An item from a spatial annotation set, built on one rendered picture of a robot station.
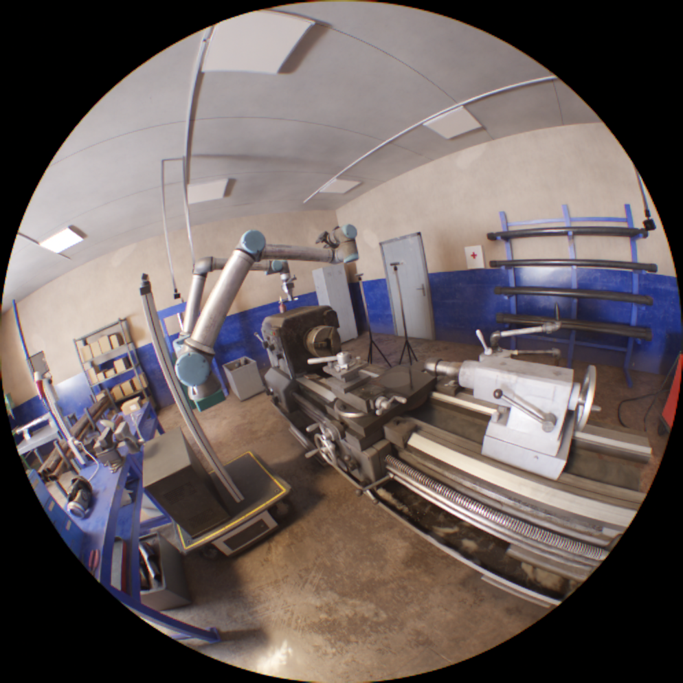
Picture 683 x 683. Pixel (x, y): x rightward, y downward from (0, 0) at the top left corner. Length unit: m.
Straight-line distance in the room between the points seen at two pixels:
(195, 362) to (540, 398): 1.25
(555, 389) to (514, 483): 0.34
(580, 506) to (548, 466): 0.20
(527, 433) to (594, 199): 3.45
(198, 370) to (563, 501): 1.40
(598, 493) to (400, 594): 1.10
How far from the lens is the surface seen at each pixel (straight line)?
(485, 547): 1.26
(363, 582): 1.61
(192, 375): 1.01
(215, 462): 1.56
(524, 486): 0.92
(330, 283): 5.29
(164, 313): 4.51
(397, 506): 1.35
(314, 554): 1.74
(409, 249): 4.73
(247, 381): 3.85
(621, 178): 4.11
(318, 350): 1.71
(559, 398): 0.85
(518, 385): 0.85
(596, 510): 0.97
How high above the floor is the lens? 1.55
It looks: 16 degrees down
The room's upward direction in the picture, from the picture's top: 12 degrees counter-clockwise
